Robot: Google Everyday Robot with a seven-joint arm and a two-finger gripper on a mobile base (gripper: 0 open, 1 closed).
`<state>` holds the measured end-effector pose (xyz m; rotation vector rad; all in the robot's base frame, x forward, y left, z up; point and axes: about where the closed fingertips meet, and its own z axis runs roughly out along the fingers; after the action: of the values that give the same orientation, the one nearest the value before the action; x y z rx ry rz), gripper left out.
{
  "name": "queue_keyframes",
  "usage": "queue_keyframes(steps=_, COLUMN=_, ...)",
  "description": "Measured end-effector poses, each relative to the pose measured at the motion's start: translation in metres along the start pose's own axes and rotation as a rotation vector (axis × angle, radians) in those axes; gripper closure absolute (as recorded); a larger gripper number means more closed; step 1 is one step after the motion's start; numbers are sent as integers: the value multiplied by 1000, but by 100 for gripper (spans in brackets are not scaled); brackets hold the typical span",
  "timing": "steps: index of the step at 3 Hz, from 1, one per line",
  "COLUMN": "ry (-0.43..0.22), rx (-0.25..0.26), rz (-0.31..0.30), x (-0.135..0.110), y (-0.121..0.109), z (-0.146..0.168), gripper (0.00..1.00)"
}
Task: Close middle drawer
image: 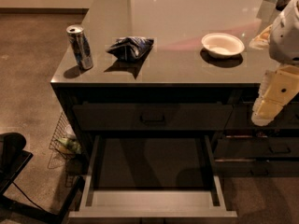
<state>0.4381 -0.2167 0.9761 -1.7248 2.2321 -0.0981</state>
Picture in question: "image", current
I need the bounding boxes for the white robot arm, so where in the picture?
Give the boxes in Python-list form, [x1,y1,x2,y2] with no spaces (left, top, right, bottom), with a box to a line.
[249,0,299,126]

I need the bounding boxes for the black floor cable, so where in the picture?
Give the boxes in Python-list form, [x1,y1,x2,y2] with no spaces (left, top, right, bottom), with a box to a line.
[11,181,48,213]

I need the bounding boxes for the silver blue drink can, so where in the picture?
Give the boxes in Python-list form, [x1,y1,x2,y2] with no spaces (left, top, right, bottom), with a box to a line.
[66,24,93,70]

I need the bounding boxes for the crumpled blue chip bag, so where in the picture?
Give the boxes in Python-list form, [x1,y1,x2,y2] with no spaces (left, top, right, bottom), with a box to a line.
[107,36,154,63]

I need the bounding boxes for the grey drawer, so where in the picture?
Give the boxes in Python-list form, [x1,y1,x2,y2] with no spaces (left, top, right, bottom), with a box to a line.
[73,103,233,131]
[216,160,299,177]
[225,103,299,130]
[213,137,299,159]
[69,137,237,224]

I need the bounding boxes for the dark counter cabinet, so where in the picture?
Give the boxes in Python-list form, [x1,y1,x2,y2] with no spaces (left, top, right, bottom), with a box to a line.
[50,0,299,179]

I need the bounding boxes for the wire basket with items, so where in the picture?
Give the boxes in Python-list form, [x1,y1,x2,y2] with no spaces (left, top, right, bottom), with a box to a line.
[48,112,82,169]

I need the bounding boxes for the white paper bowl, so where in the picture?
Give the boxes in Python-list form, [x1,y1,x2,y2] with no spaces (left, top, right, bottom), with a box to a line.
[201,33,245,59]

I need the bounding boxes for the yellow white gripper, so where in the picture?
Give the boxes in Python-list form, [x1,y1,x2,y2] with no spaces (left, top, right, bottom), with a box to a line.
[252,64,299,116]

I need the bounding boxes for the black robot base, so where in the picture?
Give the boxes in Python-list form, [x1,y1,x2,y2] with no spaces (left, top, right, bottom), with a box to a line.
[5,134,83,215]

